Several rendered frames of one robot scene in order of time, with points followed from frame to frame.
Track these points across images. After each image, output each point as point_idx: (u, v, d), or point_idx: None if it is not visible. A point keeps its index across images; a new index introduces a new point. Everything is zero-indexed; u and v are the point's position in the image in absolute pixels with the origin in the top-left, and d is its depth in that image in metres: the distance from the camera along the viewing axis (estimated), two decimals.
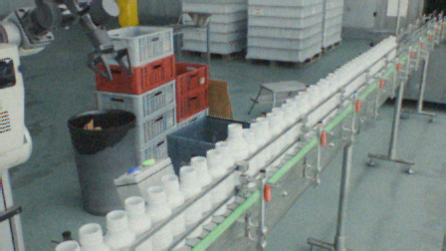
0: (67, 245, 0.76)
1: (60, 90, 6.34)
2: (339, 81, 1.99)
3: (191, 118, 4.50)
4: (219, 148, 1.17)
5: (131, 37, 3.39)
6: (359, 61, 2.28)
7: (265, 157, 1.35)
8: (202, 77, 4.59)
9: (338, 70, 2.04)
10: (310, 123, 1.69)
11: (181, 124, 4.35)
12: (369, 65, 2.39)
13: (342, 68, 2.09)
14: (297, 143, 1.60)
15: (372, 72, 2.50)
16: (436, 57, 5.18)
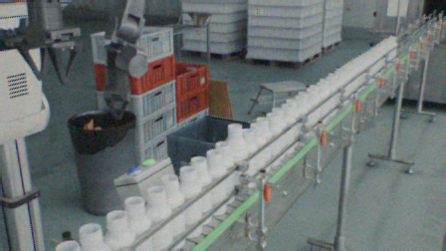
0: (67, 245, 0.76)
1: (60, 90, 6.34)
2: (339, 81, 1.99)
3: (191, 118, 4.50)
4: (219, 148, 1.17)
5: None
6: (359, 61, 2.28)
7: (265, 157, 1.35)
8: (202, 77, 4.59)
9: (338, 70, 2.04)
10: (310, 123, 1.69)
11: (181, 124, 4.35)
12: (369, 65, 2.39)
13: (342, 68, 2.09)
14: (297, 143, 1.60)
15: (372, 72, 2.50)
16: (436, 57, 5.18)
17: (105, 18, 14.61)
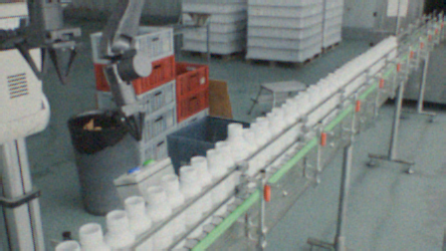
0: (67, 245, 0.76)
1: (60, 90, 6.34)
2: (339, 81, 1.99)
3: (191, 118, 4.50)
4: (219, 148, 1.17)
5: None
6: (359, 61, 2.28)
7: (265, 157, 1.35)
8: (202, 77, 4.59)
9: (338, 70, 2.04)
10: (310, 123, 1.69)
11: (181, 124, 4.35)
12: (369, 65, 2.39)
13: (342, 68, 2.09)
14: (297, 143, 1.60)
15: (372, 72, 2.50)
16: (436, 57, 5.18)
17: (105, 18, 14.61)
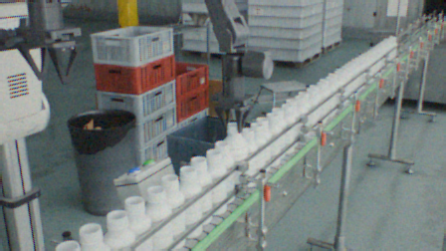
0: (67, 245, 0.76)
1: (60, 90, 6.34)
2: (339, 81, 1.99)
3: (191, 118, 4.50)
4: (219, 147, 1.17)
5: (131, 37, 3.39)
6: (359, 61, 2.28)
7: (265, 157, 1.35)
8: (202, 77, 4.59)
9: (338, 70, 2.04)
10: (310, 123, 1.69)
11: (181, 124, 4.35)
12: (369, 65, 2.39)
13: (342, 68, 2.09)
14: (297, 143, 1.60)
15: (372, 72, 2.50)
16: (436, 57, 5.18)
17: (105, 18, 14.61)
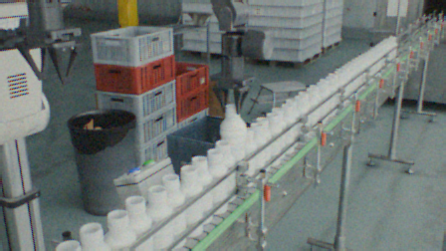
0: (68, 244, 0.77)
1: (60, 90, 6.34)
2: (339, 81, 1.99)
3: (191, 118, 4.50)
4: (220, 147, 1.17)
5: (131, 37, 3.39)
6: (359, 61, 2.28)
7: (265, 157, 1.35)
8: (202, 77, 4.59)
9: (338, 70, 2.04)
10: (310, 123, 1.69)
11: (181, 124, 4.35)
12: (369, 65, 2.39)
13: (342, 68, 2.09)
14: (297, 143, 1.60)
15: (372, 72, 2.50)
16: (436, 57, 5.18)
17: (105, 18, 14.61)
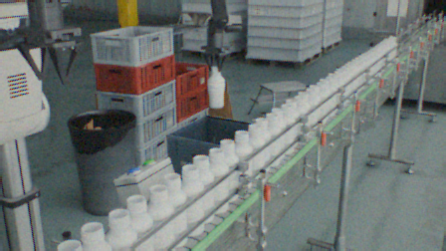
0: (70, 244, 0.77)
1: (60, 90, 6.34)
2: (339, 81, 1.99)
3: (191, 118, 4.50)
4: (225, 146, 1.18)
5: (131, 37, 3.39)
6: (359, 61, 2.28)
7: (264, 158, 1.34)
8: (202, 77, 4.59)
9: (338, 70, 2.04)
10: (310, 123, 1.69)
11: (181, 124, 4.35)
12: (369, 65, 2.39)
13: (342, 68, 2.09)
14: (296, 143, 1.60)
15: (372, 72, 2.50)
16: (436, 57, 5.18)
17: (105, 18, 14.61)
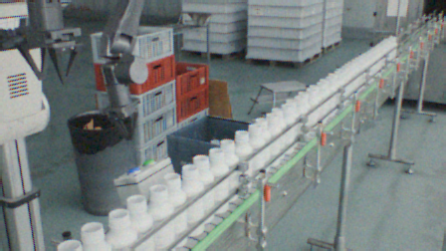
0: (70, 244, 0.77)
1: (60, 90, 6.34)
2: (339, 81, 1.99)
3: (191, 118, 4.50)
4: (225, 146, 1.18)
5: None
6: (359, 61, 2.28)
7: (264, 158, 1.34)
8: (202, 77, 4.59)
9: (338, 70, 2.04)
10: (310, 123, 1.69)
11: (181, 124, 4.35)
12: (369, 65, 2.39)
13: (342, 68, 2.09)
14: (296, 143, 1.60)
15: (372, 72, 2.50)
16: (436, 57, 5.18)
17: (105, 18, 14.61)
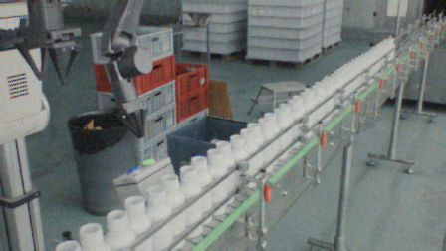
0: (67, 245, 0.76)
1: (60, 90, 6.34)
2: (335, 84, 1.94)
3: (191, 118, 4.50)
4: (221, 148, 1.17)
5: None
6: (356, 63, 2.23)
7: (257, 163, 1.31)
8: (202, 77, 4.59)
9: (334, 73, 1.99)
10: None
11: (181, 124, 4.35)
12: (366, 67, 2.34)
13: (338, 70, 2.04)
14: (288, 149, 1.54)
15: (369, 74, 2.45)
16: (436, 57, 5.18)
17: (105, 18, 14.61)
